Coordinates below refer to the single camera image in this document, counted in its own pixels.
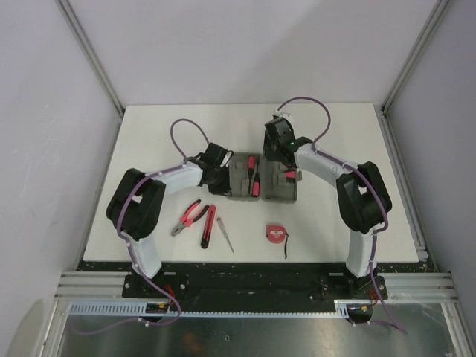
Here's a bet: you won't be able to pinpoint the grey plastic tool case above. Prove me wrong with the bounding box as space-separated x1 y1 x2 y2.
226 152 298 204

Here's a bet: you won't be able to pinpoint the clear tester screwdriver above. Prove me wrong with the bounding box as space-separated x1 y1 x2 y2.
216 217 235 253

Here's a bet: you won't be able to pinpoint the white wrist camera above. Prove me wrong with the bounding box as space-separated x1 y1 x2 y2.
272 109 294 125
220 151 233 167

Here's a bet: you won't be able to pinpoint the right aluminium frame post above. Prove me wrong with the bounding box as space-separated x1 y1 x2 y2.
382 0 453 111

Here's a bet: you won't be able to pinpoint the pink handle bit screwdriver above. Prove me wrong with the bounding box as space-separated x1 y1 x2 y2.
247 155 256 180

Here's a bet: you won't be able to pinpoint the pink black pliers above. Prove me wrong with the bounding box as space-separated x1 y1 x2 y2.
171 199 210 237

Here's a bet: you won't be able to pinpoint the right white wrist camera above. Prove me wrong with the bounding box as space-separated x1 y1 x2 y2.
272 109 294 125

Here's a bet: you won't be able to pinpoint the pink black utility knife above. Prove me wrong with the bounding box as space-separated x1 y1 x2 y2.
200 205 216 249

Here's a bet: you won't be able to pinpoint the pink bit holder in case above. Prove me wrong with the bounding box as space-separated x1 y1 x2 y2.
285 170 300 184

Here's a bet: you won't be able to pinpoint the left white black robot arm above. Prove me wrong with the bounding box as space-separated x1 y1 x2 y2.
106 143 234 298

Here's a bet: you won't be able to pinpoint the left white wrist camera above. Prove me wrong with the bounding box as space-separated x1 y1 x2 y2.
220 151 233 167

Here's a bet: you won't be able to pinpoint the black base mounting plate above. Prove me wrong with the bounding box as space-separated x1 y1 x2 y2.
122 262 387 302

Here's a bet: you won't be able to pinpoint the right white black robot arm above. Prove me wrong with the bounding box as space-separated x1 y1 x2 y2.
263 117 393 298

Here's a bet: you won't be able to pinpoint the aluminium frame post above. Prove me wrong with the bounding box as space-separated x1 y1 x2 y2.
382 0 453 111
55 0 126 115

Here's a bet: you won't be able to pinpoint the red tape measure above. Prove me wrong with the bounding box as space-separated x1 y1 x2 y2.
266 224 289 259

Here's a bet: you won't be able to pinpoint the small pink handle screwdriver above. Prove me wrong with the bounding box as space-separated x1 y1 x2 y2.
251 179 260 197

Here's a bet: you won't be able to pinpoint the left aluminium frame post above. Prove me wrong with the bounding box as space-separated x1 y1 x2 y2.
55 0 126 115

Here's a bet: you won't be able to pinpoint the grey slotted cable duct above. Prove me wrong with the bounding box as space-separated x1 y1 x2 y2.
68 300 370 318

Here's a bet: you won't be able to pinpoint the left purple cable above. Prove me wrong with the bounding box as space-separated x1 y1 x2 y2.
70 118 211 334

